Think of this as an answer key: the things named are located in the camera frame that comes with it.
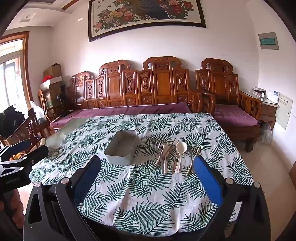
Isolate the brown cardboard box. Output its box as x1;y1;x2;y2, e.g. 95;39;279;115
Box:
43;63;62;80

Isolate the grey wall electrical box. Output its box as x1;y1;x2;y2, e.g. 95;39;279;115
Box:
258;32;279;50

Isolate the wooden side table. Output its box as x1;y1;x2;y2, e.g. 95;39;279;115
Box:
242;90;280;131

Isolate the white cardboard box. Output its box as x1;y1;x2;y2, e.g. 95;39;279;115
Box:
48;76;63;86

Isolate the large beige spoon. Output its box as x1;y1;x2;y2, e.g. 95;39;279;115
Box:
175;141;188;174

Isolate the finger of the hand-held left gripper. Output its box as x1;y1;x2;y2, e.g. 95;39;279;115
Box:
0;145;49;179
0;138;32;160

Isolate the carved wooden armchair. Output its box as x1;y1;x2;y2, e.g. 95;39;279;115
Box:
195;58;263;153

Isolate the small beige spoon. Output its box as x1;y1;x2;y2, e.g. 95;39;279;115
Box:
162;144;171;175

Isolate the dark wooden cabinet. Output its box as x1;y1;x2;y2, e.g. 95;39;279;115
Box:
48;82;68;117

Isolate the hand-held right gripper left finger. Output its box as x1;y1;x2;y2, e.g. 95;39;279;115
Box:
23;155;101;241

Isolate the purple sofa cushion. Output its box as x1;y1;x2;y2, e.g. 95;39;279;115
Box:
50;101;193;131

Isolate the wooden framed window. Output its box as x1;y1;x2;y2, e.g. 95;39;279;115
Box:
0;31;33;110

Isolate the purple armchair cushion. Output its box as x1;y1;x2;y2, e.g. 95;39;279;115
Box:
213;104;259;127

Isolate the white plastic bag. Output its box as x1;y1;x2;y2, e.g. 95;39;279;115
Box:
30;100;46;124

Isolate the white box with blue label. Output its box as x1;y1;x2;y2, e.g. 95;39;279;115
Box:
267;90;279;104

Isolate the grey rectangular container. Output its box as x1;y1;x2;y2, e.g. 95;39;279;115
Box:
104;130;139;166

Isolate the person's left hand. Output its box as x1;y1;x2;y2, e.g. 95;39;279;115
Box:
0;189;25;235

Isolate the white wall panel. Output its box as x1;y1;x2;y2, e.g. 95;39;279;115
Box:
275;92;294;130

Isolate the carved wooden sofa bench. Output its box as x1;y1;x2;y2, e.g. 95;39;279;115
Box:
67;56;204;114

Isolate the clear plastic bag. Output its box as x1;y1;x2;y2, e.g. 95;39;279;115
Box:
259;122;274;145

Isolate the carved wooden chair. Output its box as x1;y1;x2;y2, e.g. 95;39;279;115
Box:
0;108;48;151

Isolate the framed floral painting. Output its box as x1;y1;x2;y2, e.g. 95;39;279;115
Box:
88;0;207;43

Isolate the beige fork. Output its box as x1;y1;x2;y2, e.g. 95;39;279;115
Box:
154;141;163;168

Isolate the beige chopstick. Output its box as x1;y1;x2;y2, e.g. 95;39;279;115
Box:
186;146;200;175

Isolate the black bag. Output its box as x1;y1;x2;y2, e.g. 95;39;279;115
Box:
0;105;25;138

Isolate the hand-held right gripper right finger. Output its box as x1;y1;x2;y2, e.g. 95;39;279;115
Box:
193;156;271;241

